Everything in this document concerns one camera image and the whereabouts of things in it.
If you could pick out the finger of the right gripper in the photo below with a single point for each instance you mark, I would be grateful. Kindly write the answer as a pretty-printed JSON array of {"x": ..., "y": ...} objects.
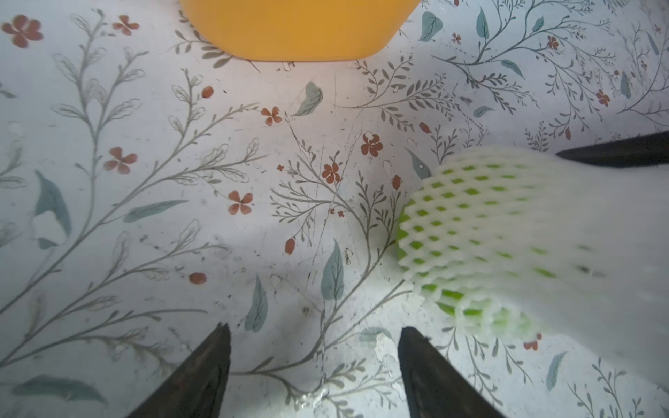
[{"x": 643, "y": 151}]

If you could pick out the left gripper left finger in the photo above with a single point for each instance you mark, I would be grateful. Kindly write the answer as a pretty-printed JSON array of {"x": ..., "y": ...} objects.
[{"x": 197, "y": 387}]

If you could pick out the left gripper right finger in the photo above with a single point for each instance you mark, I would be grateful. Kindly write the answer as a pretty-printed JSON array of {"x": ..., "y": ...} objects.
[{"x": 434, "y": 388}]

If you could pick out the green custard apple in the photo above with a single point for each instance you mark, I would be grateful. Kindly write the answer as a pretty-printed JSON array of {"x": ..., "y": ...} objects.
[{"x": 455, "y": 246}]

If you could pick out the white foam net sleeve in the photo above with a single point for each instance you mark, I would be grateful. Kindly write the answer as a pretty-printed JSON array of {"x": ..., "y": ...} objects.
[{"x": 606, "y": 233}]

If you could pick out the floral table mat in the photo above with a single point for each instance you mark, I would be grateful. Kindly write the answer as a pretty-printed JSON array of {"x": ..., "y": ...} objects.
[{"x": 153, "y": 186}]

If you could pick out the yellow plastic tray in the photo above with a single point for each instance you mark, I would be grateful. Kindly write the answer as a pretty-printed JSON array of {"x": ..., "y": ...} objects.
[{"x": 301, "y": 31}]

